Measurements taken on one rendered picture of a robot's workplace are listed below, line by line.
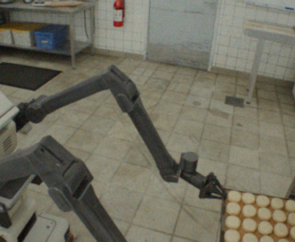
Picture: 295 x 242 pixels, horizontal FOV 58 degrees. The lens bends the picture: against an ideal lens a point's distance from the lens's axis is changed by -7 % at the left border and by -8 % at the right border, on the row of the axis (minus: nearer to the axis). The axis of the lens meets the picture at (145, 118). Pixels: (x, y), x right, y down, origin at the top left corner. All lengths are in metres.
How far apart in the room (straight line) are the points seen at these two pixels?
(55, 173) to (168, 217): 1.58
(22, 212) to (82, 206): 0.75
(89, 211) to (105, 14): 4.22
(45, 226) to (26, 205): 0.39
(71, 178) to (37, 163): 0.08
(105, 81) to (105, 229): 0.48
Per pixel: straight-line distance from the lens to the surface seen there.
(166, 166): 1.10
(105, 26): 4.76
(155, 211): 2.14
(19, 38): 4.97
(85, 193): 0.65
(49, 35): 4.56
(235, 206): 1.07
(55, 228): 1.73
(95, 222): 0.68
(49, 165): 0.61
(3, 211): 1.13
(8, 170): 0.71
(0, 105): 1.04
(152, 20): 4.48
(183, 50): 4.48
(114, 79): 0.94
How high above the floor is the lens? 1.65
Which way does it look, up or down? 32 degrees down
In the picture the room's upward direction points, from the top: 3 degrees clockwise
